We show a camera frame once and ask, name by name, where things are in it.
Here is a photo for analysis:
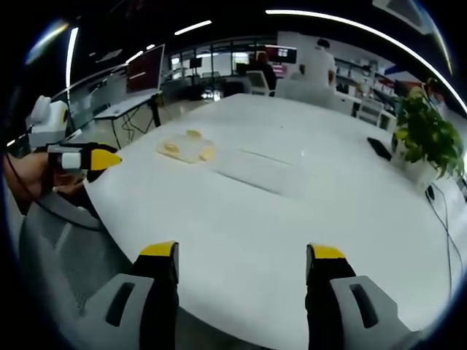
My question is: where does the black phone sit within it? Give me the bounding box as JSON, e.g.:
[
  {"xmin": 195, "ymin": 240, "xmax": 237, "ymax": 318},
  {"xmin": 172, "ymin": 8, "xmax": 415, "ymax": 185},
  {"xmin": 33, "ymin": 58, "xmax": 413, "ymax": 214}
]
[{"xmin": 366, "ymin": 136, "xmax": 393, "ymax": 162}]

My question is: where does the short ceiling light strip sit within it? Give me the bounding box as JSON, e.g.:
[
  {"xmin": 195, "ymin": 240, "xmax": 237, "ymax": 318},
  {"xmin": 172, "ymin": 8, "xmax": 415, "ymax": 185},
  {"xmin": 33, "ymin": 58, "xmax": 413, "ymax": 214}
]
[{"xmin": 174, "ymin": 19, "xmax": 213, "ymax": 36}]

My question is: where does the green potted plant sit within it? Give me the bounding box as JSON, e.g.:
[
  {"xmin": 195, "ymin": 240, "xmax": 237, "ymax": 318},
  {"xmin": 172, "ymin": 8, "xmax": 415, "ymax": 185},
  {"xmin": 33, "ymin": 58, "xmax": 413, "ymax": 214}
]
[{"xmin": 392, "ymin": 86, "xmax": 467, "ymax": 183}]

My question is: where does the thin black table cable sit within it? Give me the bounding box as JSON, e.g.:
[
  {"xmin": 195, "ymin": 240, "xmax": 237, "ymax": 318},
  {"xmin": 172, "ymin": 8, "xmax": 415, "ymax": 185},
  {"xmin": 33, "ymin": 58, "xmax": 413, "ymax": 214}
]
[{"xmin": 425, "ymin": 182, "xmax": 465, "ymax": 292}]

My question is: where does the white office chair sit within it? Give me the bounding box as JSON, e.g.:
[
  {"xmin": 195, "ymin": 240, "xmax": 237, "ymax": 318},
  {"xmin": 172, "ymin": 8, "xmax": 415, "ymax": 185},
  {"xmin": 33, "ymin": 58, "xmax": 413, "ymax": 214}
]
[{"xmin": 245, "ymin": 70, "xmax": 277, "ymax": 97}]

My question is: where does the large red screen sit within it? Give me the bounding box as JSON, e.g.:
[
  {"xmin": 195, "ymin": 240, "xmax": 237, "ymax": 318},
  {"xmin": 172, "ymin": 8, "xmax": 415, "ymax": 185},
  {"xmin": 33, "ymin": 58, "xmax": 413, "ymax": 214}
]
[{"xmin": 125, "ymin": 43, "xmax": 166, "ymax": 98}]

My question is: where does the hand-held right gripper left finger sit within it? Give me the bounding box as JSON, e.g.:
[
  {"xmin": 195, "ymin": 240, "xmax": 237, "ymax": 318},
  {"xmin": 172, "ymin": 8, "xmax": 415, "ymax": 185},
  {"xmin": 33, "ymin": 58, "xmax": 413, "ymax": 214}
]
[{"xmin": 77, "ymin": 240, "xmax": 180, "ymax": 350}]

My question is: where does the white side desk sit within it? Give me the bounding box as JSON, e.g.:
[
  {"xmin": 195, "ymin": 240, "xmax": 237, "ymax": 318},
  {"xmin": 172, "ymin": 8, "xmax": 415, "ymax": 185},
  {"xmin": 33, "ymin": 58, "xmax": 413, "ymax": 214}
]
[{"xmin": 93, "ymin": 95, "xmax": 163, "ymax": 141}]

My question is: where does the white storage shelf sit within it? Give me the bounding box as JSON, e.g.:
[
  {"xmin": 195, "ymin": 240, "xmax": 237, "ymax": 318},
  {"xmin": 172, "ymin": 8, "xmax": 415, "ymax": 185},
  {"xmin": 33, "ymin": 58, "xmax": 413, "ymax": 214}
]
[{"xmin": 334, "ymin": 54, "xmax": 401, "ymax": 129}]

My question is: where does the long curved ceiling light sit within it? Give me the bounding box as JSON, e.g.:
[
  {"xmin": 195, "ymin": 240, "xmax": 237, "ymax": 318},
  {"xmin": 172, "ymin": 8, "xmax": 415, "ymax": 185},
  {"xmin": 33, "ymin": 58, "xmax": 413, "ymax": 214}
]
[{"xmin": 265, "ymin": 9, "xmax": 455, "ymax": 76}]

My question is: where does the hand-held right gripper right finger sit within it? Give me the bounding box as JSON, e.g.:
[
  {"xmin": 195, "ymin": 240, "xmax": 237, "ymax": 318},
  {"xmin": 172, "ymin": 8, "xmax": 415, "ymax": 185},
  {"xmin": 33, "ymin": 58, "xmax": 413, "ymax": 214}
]
[{"xmin": 305, "ymin": 243, "xmax": 414, "ymax": 350}]

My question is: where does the person's left hand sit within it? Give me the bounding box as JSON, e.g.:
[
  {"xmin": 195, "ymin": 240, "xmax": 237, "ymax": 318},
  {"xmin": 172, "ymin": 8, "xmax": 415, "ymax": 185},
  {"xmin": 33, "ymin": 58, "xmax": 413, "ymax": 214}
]
[{"xmin": 3, "ymin": 152, "xmax": 88, "ymax": 206}]

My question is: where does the grey chair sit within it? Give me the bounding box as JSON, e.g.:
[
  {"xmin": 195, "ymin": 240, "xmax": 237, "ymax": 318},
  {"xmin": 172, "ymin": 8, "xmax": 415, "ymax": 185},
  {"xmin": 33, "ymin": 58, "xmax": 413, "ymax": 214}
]
[{"xmin": 18, "ymin": 189, "xmax": 136, "ymax": 329}]

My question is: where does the cream plastic buckle part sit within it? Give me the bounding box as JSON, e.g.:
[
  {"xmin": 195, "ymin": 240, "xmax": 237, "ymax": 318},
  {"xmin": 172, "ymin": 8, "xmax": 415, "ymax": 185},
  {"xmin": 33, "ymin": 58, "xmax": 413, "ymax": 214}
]
[{"xmin": 197, "ymin": 140, "xmax": 217, "ymax": 162}]

